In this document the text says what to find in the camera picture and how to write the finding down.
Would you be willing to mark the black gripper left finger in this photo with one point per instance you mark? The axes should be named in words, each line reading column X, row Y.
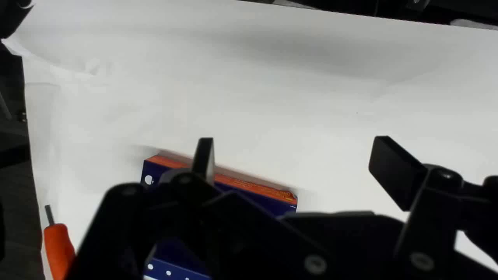
column 129, row 218

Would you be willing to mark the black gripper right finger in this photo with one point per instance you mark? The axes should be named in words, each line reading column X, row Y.
column 397, row 168

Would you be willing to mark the blue metal rack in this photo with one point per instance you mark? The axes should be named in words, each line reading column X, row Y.
column 258, row 195

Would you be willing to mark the white paper table cover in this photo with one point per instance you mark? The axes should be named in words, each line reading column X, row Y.
column 269, row 78

